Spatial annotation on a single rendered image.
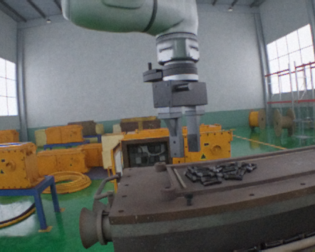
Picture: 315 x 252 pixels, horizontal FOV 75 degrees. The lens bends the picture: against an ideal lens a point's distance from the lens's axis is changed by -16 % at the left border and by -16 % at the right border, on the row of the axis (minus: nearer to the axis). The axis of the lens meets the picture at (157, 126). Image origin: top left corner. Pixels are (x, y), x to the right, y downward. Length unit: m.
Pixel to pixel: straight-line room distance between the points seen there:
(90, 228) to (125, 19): 0.52
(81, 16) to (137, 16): 0.10
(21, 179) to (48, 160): 3.32
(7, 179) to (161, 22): 3.46
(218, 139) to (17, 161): 2.81
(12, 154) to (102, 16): 3.27
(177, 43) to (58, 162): 6.42
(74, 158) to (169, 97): 6.22
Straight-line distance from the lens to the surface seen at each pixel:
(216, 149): 3.25
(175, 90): 0.45
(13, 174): 3.65
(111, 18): 0.43
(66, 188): 5.35
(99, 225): 0.66
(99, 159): 7.26
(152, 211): 0.53
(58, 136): 9.56
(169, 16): 0.48
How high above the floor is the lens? 1.58
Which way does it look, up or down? 4 degrees down
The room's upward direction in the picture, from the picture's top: 5 degrees counter-clockwise
